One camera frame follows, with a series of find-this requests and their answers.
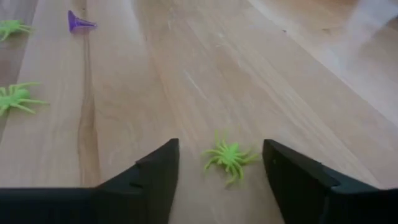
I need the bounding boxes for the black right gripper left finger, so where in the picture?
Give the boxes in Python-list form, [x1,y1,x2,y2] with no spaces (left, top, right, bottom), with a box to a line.
[0,138,180,224]

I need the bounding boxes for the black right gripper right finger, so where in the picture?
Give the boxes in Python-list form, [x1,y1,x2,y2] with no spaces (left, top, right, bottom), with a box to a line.
[262,139,398,224]

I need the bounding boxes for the green plastic spider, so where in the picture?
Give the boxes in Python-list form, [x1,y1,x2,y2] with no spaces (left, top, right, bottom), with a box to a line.
[0,82,50,118]
[201,130,261,187]
[0,19,33,42]

